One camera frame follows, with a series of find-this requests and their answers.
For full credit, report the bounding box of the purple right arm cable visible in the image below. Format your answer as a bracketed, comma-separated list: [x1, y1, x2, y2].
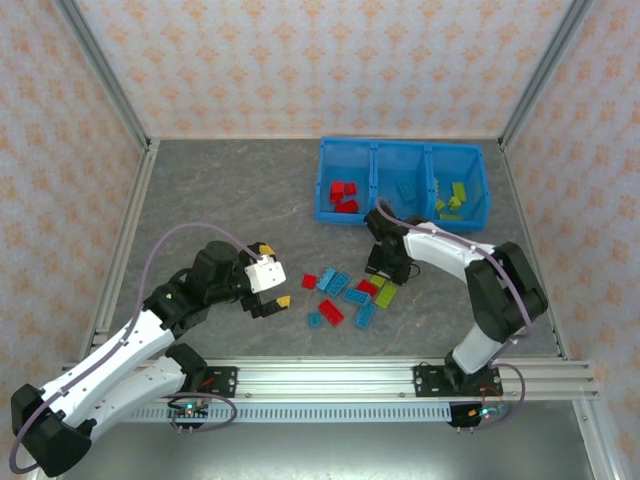
[374, 197, 531, 434]

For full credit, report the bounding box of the slanted aluminium frame post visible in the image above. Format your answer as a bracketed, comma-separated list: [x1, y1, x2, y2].
[52, 0, 154, 151]
[499, 0, 597, 149]

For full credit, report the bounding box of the aluminium frame leg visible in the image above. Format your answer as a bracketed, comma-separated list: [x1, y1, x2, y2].
[572, 399, 624, 480]

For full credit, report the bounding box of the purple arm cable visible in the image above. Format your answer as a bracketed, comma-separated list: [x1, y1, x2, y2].
[374, 197, 531, 434]
[9, 222, 266, 474]

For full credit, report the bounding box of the thin aluminium side rail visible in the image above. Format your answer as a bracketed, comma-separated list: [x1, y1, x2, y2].
[499, 142, 571, 360]

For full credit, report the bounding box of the aluminium side frame rail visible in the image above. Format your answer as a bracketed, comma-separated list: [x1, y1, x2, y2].
[78, 138, 162, 362]

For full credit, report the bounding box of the slotted grey cable duct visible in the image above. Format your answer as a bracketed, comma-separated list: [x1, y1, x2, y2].
[114, 403, 454, 425]

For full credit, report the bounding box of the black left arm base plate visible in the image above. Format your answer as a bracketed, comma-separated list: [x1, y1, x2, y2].
[179, 364, 239, 399]

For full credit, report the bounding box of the grey metal lower panel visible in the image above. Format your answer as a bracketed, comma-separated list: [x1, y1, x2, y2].
[59, 422, 601, 480]

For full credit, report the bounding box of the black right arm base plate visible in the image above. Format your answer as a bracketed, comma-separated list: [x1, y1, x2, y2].
[413, 363, 501, 399]

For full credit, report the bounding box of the blue three-compartment plastic bin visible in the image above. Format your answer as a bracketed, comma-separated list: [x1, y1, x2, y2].
[313, 135, 494, 235]

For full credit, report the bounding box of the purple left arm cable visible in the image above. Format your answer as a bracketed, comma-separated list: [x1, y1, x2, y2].
[9, 222, 266, 474]

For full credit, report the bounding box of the wide aluminium frame rail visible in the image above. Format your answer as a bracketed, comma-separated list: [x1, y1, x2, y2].
[59, 355, 601, 402]

